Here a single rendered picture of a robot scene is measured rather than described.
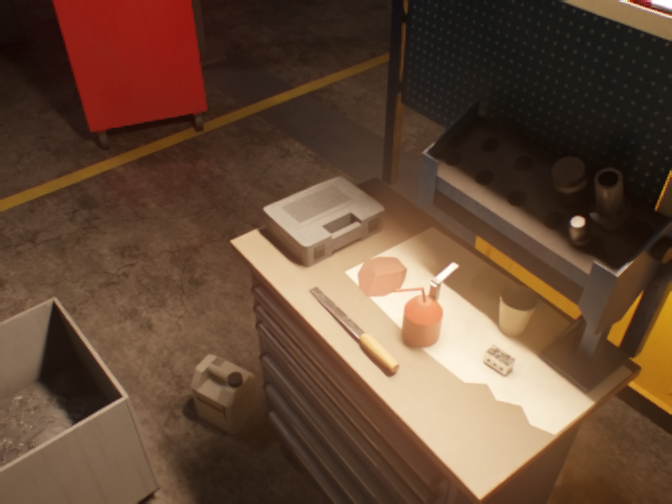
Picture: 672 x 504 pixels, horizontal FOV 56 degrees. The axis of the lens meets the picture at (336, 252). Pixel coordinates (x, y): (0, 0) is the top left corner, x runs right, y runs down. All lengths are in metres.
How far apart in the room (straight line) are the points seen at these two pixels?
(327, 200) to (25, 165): 2.66
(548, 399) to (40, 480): 1.34
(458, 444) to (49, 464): 1.13
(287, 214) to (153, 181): 2.10
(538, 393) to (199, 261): 2.04
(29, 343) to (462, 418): 1.50
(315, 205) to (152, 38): 2.25
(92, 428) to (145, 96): 2.37
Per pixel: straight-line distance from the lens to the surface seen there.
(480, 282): 1.61
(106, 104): 3.90
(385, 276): 1.54
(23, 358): 2.37
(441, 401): 1.36
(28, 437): 2.26
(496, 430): 1.34
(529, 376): 1.44
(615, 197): 1.24
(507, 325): 1.47
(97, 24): 3.72
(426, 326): 1.38
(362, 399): 1.46
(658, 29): 1.03
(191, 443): 2.46
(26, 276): 3.30
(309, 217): 1.65
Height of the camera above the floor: 2.04
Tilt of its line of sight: 41 degrees down
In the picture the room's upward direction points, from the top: straight up
